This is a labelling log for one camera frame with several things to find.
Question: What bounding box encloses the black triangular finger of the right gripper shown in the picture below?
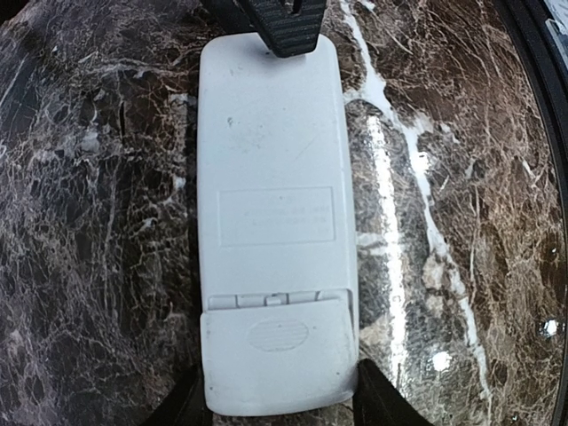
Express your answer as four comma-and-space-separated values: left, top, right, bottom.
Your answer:
238, 0, 327, 58

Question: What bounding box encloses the left gripper black triangular left finger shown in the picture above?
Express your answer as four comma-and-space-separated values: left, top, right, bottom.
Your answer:
150, 367, 207, 426

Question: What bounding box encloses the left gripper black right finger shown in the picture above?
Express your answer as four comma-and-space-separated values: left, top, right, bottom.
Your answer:
352, 359, 432, 426

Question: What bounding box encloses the white battery cover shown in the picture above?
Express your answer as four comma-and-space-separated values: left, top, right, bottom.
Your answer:
201, 298, 358, 416

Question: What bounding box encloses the white remote control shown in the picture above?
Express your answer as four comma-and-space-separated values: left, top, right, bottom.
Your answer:
197, 31, 359, 418

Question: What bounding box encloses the black curved front rail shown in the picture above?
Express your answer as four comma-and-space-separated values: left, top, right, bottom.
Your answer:
496, 0, 568, 178

